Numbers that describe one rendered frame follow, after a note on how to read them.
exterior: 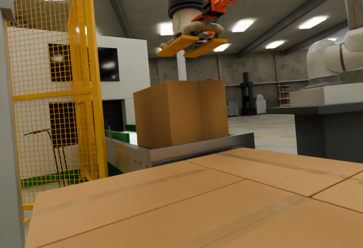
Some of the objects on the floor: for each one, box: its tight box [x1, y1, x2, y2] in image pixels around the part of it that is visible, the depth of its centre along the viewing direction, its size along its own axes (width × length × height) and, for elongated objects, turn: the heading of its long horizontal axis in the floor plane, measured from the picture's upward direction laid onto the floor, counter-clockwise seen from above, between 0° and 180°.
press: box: [240, 72, 256, 116], centre depth 1622 cm, size 83×103×317 cm
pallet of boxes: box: [226, 102, 239, 117], centre depth 1622 cm, size 111×74×110 cm
